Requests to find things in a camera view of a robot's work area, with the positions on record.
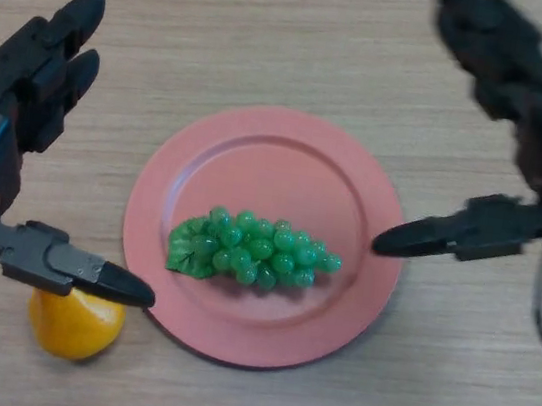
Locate green grapes bunch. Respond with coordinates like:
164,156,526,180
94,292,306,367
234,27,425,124
162,198,349,302

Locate pink round plate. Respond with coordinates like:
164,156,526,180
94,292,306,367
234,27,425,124
105,87,423,387

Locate yellow pear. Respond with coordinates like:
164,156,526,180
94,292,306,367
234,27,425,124
22,282,130,368

